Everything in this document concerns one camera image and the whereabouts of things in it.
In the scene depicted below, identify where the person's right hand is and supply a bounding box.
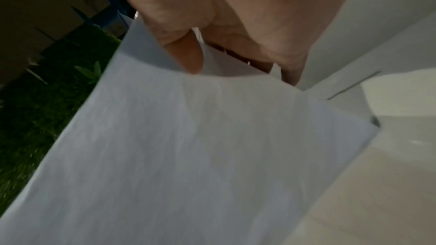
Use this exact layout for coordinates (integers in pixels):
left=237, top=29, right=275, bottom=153
left=105, top=0, right=362, bottom=87

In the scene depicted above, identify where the large white paper sheet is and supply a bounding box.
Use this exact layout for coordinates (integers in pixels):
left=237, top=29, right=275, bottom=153
left=0, top=14, right=381, bottom=245

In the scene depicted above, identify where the brown cardboard box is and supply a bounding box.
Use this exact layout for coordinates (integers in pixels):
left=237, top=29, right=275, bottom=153
left=0, top=0, right=114, bottom=86

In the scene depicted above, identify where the folded white paper sheet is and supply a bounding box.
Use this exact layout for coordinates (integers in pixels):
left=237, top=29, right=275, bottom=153
left=296, top=0, right=436, bottom=101

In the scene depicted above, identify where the blue plastic object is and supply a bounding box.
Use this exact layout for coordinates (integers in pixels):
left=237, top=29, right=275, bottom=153
left=71, top=0, right=138, bottom=36

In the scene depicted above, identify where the green artificial grass mat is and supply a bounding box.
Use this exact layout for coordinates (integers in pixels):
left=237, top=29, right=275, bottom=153
left=0, top=23, right=123, bottom=208

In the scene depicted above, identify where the light green leaf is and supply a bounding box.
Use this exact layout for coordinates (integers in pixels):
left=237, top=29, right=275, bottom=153
left=74, top=60, right=104, bottom=84

